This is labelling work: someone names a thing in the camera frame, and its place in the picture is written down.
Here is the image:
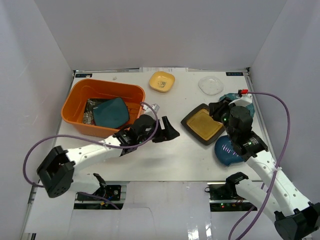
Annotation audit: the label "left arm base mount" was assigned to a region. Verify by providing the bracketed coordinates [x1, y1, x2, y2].
[73, 184, 126, 210]

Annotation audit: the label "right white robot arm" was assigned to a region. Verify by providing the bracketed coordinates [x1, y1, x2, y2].
[209, 96, 320, 240]

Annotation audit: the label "yellow panda square dish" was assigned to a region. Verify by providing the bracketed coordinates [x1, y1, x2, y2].
[149, 71, 176, 93]

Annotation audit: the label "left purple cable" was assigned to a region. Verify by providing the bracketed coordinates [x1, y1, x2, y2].
[23, 101, 160, 188]

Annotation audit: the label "teal square plate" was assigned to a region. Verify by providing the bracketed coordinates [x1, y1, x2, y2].
[92, 97, 130, 129]

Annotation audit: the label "purple cable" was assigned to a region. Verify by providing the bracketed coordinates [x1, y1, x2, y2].
[23, 101, 160, 188]
[228, 91, 291, 240]

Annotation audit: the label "orange plastic bin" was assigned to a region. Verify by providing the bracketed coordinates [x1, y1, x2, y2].
[61, 78, 146, 138]

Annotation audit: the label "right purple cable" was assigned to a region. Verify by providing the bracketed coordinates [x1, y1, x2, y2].
[228, 91, 291, 240]

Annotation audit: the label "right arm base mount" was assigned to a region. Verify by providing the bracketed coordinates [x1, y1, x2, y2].
[204, 182, 257, 213]

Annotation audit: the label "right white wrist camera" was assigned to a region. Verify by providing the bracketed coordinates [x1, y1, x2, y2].
[229, 89, 253, 107]

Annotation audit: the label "dark blue shell plate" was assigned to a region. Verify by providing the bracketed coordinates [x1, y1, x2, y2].
[214, 135, 244, 167]

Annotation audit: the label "yellow and black square plate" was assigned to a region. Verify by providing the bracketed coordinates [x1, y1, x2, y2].
[180, 103, 225, 146]

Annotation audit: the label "clear glass plate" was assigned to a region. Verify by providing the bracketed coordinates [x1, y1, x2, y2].
[198, 76, 224, 96]

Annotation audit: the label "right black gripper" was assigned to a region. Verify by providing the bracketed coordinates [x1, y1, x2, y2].
[208, 97, 240, 141]

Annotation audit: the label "white paper sheets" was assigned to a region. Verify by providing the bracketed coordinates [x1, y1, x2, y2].
[139, 67, 189, 73]

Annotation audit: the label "teal scalloped round plate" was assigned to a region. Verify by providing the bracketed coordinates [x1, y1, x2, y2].
[219, 93, 255, 118]

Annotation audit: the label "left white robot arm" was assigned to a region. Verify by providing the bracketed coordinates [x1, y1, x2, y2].
[36, 114, 180, 200]

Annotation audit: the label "black floral square plate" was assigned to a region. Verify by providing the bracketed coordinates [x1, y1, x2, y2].
[82, 98, 108, 126]

